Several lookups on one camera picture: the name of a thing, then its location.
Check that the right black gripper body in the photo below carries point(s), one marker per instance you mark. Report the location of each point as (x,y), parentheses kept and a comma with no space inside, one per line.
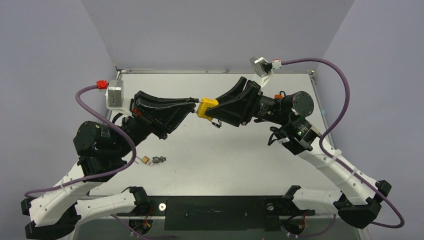
(253,100)

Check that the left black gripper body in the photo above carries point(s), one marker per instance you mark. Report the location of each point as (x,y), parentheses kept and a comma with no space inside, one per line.
(142,128)

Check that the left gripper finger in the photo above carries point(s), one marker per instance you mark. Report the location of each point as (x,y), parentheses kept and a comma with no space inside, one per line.
(172,118)
(143,100)

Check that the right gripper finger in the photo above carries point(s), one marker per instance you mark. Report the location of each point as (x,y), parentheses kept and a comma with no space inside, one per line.
(234,91)
(229,112)

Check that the yellow padlock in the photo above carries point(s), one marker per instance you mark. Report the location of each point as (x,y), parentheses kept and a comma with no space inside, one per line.
(204,105)

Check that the silver keys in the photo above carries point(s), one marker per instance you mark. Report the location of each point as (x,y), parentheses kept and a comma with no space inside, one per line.
(217,124)

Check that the orange padlock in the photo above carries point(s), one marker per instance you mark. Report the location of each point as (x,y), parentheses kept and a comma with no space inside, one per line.
(280,95)

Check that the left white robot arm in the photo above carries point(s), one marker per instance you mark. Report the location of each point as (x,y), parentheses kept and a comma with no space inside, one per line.
(104,149)

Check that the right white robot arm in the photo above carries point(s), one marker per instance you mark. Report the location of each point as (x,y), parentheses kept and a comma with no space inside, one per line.
(358,198)

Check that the small keys bunch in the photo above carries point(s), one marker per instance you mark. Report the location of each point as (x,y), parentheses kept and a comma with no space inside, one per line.
(156,160)

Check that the small brass padlock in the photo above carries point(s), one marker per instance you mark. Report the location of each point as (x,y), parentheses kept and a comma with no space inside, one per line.
(145,160)

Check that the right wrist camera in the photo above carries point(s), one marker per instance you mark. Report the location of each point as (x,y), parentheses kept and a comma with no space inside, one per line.
(264,70)

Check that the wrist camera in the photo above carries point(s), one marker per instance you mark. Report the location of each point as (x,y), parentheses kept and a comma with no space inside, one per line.
(114,95)
(264,70)

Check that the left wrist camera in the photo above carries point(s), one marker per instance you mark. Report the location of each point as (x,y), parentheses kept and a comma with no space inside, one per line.
(114,95)

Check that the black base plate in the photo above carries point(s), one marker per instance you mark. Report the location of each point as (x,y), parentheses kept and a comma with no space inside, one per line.
(221,213)

